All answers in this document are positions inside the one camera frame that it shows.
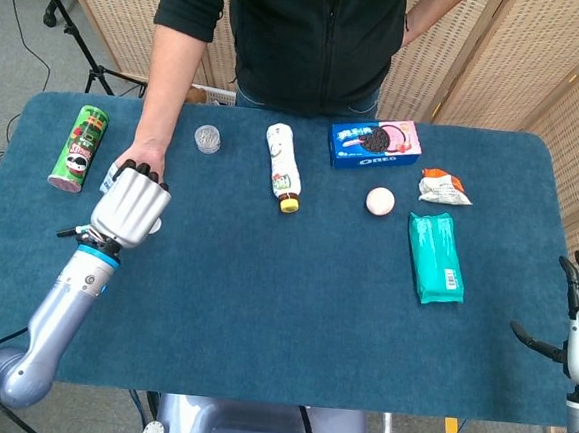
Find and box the person's right hand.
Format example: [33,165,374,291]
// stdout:
[113,140,170,184]

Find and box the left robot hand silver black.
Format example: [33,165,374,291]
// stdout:
[88,155,174,253]

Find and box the blue white toothpaste tube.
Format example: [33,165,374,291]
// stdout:
[96,160,168,236]

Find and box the person's right forearm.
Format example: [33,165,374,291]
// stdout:
[132,17,208,156]

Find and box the person's left forearm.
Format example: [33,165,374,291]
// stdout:
[401,0,476,52]

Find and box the clear plastic jar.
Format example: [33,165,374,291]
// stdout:
[192,123,223,156]

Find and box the white green marker pen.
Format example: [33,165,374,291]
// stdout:
[55,223,92,241]

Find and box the green Pringles can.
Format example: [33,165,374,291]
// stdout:
[45,102,112,197]

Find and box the white plastic basket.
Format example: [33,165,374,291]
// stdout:
[185,83,238,108]

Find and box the black tripod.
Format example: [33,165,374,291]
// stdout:
[16,0,155,100]

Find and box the white bottle yellow cap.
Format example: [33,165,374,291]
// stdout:
[260,120,308,214]

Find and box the blue table mat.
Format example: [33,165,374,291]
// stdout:
[0,85,579,429]

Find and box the teal tissue pack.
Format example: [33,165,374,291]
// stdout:
[401,209,471,308]

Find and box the person torso black jacket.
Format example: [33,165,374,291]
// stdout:
[146,0,409,124]

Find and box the crumpled white orange snack packet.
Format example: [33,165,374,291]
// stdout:
[417,167,476,208]

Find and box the blue pink Oreo box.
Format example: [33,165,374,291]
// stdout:
[325,113,424,177]

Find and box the pale pink ball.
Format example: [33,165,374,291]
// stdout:
[364,186,397,218]

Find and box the silver robot torso base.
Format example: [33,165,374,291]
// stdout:
[139,391,374,433]

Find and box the wooden perforated folding screen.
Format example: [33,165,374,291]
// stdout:
[36,0,579,260]

